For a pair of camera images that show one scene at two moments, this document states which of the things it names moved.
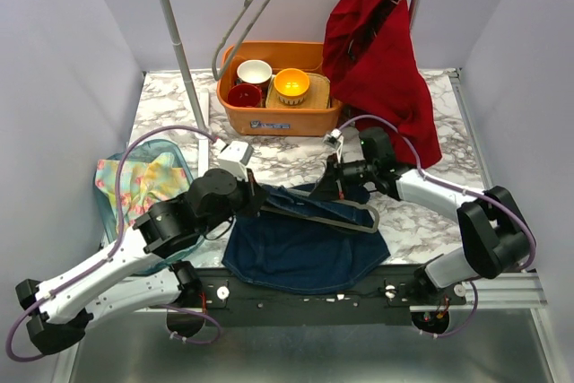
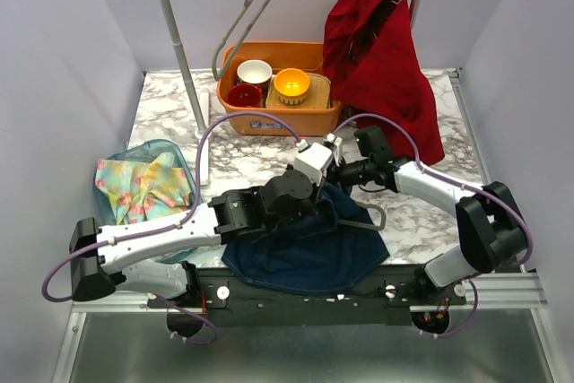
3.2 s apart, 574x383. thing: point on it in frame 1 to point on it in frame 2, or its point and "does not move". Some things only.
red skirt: (370, 59) does not move
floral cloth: (133, 187) does not move
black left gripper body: (248, 203) to (308, 207)
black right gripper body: (350, 173) does not move
